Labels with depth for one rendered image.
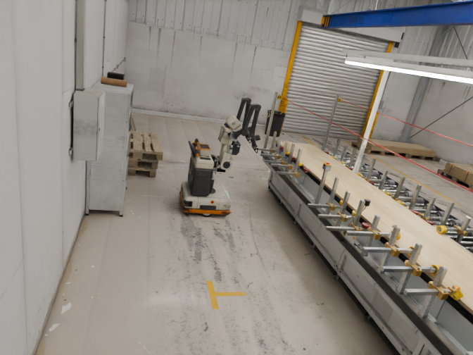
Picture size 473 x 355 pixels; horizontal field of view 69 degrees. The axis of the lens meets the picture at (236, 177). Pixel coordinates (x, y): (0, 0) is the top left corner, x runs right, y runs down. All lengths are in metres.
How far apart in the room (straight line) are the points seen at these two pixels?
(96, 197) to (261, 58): 7.60
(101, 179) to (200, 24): 6.99
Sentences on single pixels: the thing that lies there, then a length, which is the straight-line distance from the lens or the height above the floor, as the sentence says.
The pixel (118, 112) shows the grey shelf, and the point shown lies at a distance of 4.22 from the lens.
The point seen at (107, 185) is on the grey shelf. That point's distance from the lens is 4.52.
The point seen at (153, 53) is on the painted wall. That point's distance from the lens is 10.50.
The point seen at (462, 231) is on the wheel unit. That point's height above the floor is 0.97.
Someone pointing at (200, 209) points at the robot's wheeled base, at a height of 0.12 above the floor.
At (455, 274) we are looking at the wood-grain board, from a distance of 3.29.
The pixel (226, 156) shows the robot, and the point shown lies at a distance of 4.76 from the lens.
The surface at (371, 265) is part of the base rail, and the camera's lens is 3.30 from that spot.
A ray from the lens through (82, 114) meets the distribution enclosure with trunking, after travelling 3.34.
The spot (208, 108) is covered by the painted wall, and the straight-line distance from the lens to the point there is 10.81.
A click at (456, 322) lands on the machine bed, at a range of 3.06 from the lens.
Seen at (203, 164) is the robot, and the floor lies 0.76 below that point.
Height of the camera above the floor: 2.23
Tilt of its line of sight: 20 degrees down
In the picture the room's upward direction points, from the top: 11 degrees clockwise
